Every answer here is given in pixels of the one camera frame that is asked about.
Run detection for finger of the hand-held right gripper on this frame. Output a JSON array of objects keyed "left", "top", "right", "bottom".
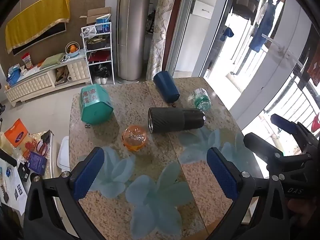
[
  {"left": 270, "top": 114, "right": 320, "bottom": 153},
  {"left": 244, "top": 132, "right": 313, "bottom": 178}
]

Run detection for black shoes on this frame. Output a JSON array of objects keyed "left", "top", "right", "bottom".
[{"left": 90, "top": 64, "right": 110, "bottom": 78}]

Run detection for silver tower air conditioner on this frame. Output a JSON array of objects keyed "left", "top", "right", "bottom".
[{"left": 115, "top": 0, "right": 153, "bottom": 83}]

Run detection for white plastic stool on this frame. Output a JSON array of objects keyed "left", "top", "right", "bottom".
[{"left": 57, "top": 136, "right": 70, "bottom": 173}]

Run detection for person's right hand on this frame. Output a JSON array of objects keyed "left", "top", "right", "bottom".
[{"left": 287, "top": 197, "right": 310, "bottom": 222}]

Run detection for green cushion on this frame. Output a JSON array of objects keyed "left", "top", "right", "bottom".
[{"left": 39, "top": 52, "right": 67, "bottom": 70}]

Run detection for white shelf rack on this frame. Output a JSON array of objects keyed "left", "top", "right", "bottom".
[{"left": 80, "top": 22, "right": 115, "bottom": 85}]

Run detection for balcony railing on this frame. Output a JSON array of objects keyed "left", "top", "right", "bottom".
[{"left": 262, "top": 62, "right": 320, "bottom": 140}]

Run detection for blue cup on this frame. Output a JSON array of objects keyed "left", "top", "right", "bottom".
[{"left": 153, "top": 71, "right": 181, "bottom": 103}]

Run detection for teal hexagonal box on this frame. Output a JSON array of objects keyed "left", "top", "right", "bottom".
[{"left": 79, "top": 84, "right": 114, "bottom": 125}]

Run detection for yellow cloth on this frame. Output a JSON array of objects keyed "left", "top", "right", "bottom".
[{"left": 5, "top": 0, "right": 70, "bottom": 54}]

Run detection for white tufted cabinet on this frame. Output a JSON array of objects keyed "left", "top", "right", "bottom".
[{"left": 4, "top": 55, "right": 92, "bottom": 107}]

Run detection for orange paper bag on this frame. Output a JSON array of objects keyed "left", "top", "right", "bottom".
[{"left": 4, "top": 119, "right": 29, "bottom": 148}]

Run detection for bowl of oranges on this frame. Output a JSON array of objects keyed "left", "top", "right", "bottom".
[{"left": 65, "top": 42, "right": 80, "bottom": 57}]

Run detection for cardboard box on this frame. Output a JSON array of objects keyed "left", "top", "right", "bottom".
[{"left": 80, "top": 7, "right": 112, "bottom": 27}]

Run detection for red snack bag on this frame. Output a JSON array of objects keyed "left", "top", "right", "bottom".
[{"left": 21, "top": 53, "right": 34, "bottom": 70}]

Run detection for blue hanging sock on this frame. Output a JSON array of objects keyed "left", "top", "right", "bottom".
[{"left": 219, "top": 26, "right": 234, "bottom": 42}]

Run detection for green plastic bottle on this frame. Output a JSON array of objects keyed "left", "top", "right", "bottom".
[{"left": 192, "top": 88, "right": 212, "bottom": 110}]

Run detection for glass side table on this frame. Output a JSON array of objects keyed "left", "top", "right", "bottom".
[{"left": 0, "top": 130, "right": 63, "bottom": 230}]

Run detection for purple box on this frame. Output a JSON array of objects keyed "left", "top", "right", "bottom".
[{"left": 27, "top": 151, "right": 48, "bottom": 175}]

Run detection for orange round container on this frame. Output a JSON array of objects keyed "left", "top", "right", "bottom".
[{"left": 122, "top": 126, "right": 147, "bottom": 152}]

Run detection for black cup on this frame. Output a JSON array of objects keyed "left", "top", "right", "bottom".
[{"left": 147, "top": 107, "right": 206, "bottom": 133}]

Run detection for black television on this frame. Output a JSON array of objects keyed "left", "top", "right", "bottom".
[{"left": 12, "top": 21, "right": 67, "bottom": 56}]

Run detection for blue tissue box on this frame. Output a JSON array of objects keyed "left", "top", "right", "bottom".
[{"left": 7, "top": 65, "right": 22, "bottom": 85}]

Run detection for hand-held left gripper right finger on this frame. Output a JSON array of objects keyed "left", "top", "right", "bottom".
[{"left": 206, "top": 147, "right": 293, "bottom": 240}]

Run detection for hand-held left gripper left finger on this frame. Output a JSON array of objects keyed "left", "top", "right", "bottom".
[{"left": 24, "top": 146, "right": 105, "bottom": 240}]

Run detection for patterned beige curtain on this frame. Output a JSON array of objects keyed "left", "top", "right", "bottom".
[{"left": 146, "top": 0, "right": 180, "bottom": 80}]

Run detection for red hanging cloth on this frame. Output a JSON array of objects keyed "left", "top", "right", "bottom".
[{"left": 307, "top": 57, "right": 320, "bottom": 87}]

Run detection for blue hanging garment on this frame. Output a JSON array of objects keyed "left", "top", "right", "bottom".
[{"left": 249, "top": 0, "right": 282, "bottom": 53}]

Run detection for clear plastic bag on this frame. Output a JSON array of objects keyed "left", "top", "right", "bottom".
[{"left": 84, "top": 26, "right": 97, "bottom": 39}]

